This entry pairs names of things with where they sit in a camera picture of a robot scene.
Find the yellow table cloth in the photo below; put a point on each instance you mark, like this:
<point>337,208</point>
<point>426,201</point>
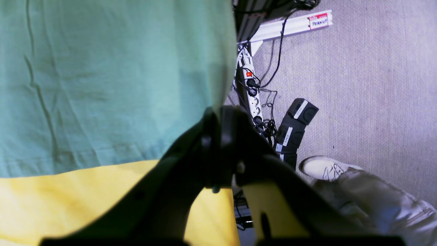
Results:
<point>32,208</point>

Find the green T-shirt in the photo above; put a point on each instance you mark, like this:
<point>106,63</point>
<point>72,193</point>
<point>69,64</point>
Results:
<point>87,83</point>

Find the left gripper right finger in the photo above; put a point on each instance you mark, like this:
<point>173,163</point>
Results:
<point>284,209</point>

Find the white power strip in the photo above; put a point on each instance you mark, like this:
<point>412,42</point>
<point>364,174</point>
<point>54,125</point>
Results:
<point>247,88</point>

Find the black foot pedal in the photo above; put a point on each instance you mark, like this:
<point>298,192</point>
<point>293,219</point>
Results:
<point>292,129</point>

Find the grey trouser leg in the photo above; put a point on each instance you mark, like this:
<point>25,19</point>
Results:
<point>381,207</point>

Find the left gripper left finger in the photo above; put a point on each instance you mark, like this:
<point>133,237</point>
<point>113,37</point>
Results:
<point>155,210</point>

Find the white aluminium frame rail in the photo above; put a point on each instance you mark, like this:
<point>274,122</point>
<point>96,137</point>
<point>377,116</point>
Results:
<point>293,26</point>

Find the white sneaker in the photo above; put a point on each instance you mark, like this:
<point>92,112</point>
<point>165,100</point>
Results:
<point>325,168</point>

